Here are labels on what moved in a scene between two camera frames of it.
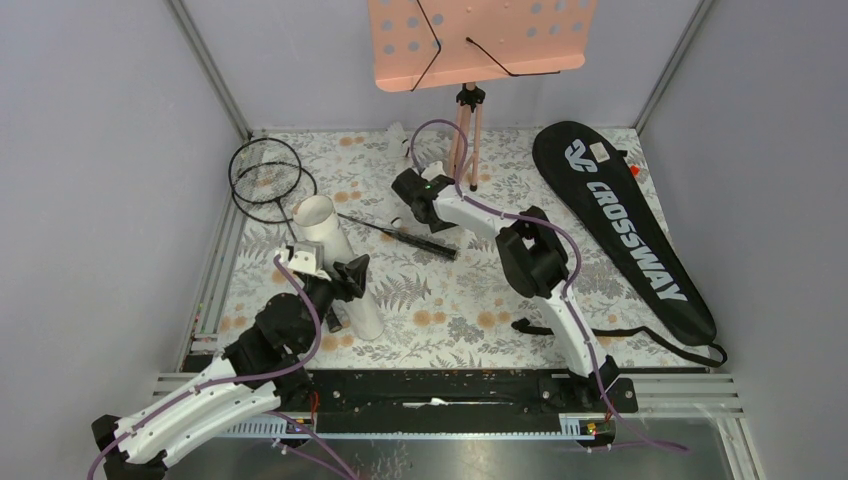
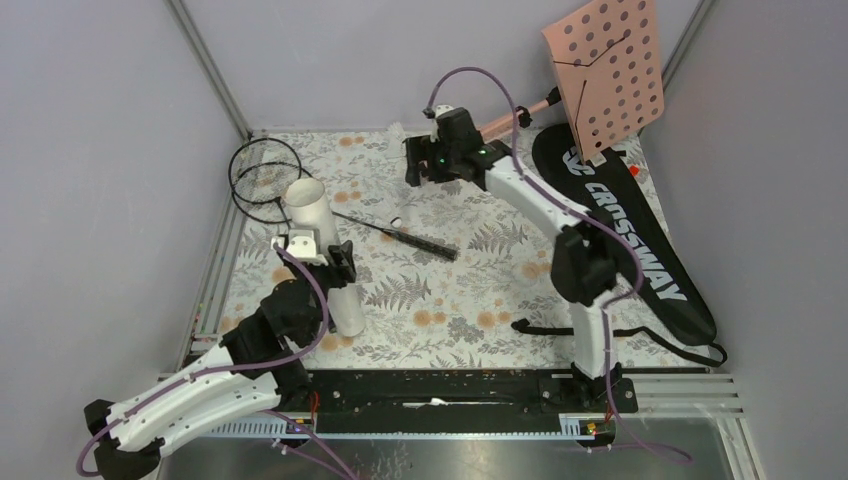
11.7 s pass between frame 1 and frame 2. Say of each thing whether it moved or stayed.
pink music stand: moved
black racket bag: stayed
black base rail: stayed
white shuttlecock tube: moved
